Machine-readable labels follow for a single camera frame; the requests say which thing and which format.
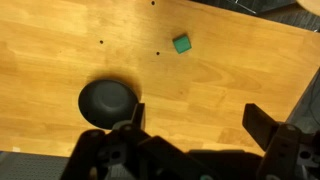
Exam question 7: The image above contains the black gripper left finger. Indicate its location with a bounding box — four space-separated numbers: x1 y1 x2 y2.
61 103 187 180

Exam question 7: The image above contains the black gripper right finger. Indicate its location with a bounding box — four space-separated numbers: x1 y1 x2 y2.
242 104 320 180

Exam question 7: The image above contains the green block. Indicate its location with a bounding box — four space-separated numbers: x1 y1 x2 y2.
173 35 192 54

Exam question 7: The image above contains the black bowl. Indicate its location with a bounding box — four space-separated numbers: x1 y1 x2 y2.
78 79 139 129

